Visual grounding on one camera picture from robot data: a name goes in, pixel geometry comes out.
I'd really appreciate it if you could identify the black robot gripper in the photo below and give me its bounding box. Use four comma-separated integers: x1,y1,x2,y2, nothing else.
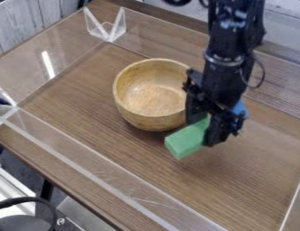
181,51,251,148

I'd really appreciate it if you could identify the green rectangular block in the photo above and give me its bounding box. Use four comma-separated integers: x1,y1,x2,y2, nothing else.
165,117,210,160

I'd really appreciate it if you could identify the brown wooden bowl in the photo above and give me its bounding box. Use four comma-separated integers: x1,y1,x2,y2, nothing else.
112,58,189,132

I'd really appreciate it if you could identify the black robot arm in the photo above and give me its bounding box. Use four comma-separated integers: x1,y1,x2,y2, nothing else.
182,0,266,147

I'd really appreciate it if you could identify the black metal table leg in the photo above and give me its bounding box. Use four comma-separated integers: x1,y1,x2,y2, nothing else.
40,180,55,201

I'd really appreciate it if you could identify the blue object at edge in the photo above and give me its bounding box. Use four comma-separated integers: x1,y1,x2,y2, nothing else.
0,98,10,105

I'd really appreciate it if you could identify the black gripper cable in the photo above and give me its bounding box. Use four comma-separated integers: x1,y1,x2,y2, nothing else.
238,55,267,90

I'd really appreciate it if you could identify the clear acrylic corner bracket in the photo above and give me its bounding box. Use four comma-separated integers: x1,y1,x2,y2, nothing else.
82,7,126,42

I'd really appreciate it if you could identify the clear acrylic tray wall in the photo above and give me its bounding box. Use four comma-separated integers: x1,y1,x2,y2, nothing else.
0,0,300,231

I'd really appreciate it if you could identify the grey metal bracket with screw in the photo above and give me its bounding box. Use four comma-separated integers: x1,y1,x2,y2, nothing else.
35,198,83,231

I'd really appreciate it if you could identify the black cable loop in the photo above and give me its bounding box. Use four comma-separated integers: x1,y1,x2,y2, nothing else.
0,196,59,231

